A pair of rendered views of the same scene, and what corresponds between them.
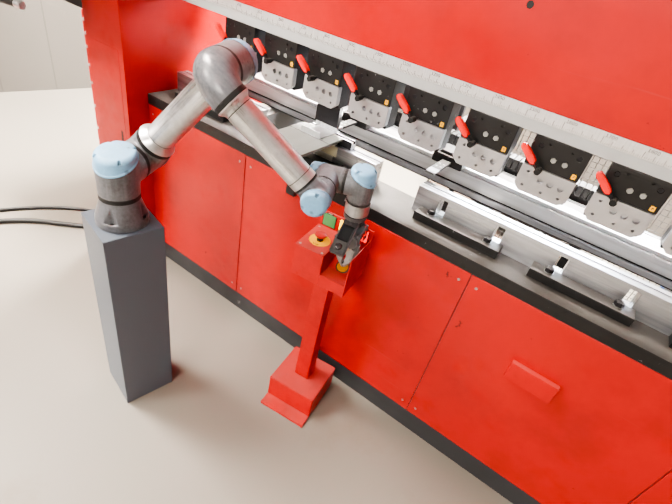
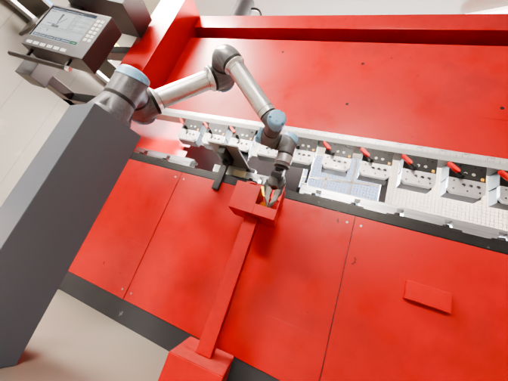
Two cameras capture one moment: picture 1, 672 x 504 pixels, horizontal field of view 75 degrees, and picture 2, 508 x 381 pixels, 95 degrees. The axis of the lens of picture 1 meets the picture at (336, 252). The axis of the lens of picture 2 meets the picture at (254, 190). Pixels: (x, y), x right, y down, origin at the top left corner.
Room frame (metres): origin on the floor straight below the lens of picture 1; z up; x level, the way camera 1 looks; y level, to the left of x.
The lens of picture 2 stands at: (0.18, 0.18, 0.49)
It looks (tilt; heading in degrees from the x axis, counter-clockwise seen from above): 16 degrees up; 352
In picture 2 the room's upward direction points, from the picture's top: 20 degrees clockwise
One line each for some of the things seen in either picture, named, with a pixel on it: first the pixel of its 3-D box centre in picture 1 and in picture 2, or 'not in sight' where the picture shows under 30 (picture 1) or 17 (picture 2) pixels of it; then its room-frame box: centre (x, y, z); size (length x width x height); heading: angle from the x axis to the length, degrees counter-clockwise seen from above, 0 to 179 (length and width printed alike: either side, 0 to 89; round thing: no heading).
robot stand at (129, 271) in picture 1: (133, 309); (45, 221); (1.05, 0.66, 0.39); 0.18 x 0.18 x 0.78; 50
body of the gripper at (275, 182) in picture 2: (353, 227); (278, 177); (1.16, -0.04, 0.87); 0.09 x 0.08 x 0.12; 160
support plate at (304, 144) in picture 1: (301, 138); (229, 156); (1.45, 0.21, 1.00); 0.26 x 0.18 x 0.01; 153
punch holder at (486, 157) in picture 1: (487, 141); (336, 159); (1.32, -0.37, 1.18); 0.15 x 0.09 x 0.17; 63
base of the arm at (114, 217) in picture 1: (121, 205); (113, 109); (1.05, 0.66, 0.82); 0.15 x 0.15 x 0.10
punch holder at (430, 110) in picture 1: (428, 118); (302, 153); (1.41, -0.19, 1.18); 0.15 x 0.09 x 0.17; 63
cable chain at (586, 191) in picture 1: (553, 177); not in sight; (1.59, -0.72, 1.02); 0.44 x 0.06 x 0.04; 63
